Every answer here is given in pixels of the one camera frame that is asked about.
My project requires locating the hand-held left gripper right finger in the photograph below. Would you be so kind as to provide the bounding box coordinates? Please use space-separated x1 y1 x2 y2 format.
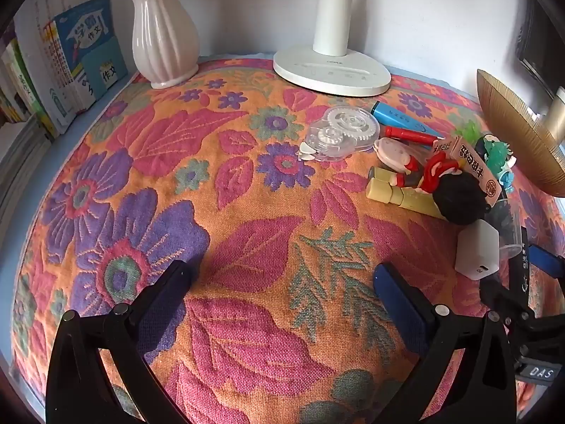
373 263 517 424

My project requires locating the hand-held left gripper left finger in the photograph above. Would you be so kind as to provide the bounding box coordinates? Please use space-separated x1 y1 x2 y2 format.
45 260 195 424

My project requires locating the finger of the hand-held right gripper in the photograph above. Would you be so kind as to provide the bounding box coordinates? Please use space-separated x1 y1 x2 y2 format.
480 247 539 319
520 227 565 280

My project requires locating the white charger plug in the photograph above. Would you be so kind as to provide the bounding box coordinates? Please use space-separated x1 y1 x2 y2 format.
454 220 500 281

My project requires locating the clear jar of black clips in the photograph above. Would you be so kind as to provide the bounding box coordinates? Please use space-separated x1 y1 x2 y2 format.
483 199 526 259

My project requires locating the black round ball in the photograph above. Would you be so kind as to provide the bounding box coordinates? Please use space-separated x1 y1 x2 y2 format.
433 172 486 224

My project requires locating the teal plastic toy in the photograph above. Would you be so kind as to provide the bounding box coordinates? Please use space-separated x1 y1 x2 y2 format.
481 135 517 193

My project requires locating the golden ribbed bowl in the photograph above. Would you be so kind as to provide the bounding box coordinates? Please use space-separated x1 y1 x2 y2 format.
476 69 565 197

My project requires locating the red white hero figurine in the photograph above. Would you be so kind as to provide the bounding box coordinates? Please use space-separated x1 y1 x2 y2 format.
388 150 464 193

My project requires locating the green plastic toy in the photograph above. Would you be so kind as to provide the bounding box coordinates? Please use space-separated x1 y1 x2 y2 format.
454 124 482 146

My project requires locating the red lighter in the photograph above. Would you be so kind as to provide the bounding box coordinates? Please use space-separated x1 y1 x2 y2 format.
383 126 438 147

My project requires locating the clear correction tape dispenser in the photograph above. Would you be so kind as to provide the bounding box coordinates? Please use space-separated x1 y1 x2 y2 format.
299 107 381 163

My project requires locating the blue lighter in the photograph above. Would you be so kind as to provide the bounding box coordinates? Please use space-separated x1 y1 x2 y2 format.
370 101 446 140

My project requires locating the floral woven tablecloth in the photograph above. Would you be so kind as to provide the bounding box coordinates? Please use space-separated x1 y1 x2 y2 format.
9 55 565 424

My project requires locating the stack of flat books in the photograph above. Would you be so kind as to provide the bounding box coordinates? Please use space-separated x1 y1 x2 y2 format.
0 117 56 235

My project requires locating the black monitor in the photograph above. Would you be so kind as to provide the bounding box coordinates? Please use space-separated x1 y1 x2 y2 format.
514 0 565 98

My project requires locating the white desk lamp base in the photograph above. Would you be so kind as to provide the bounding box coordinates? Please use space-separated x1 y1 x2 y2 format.
273 0 392 96

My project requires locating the row of upright books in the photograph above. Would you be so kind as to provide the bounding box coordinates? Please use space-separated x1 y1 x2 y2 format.
0 0 89 142

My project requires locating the white ribbed ceramic vase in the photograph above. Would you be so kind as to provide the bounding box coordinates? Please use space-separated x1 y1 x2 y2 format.
117 0 200 90

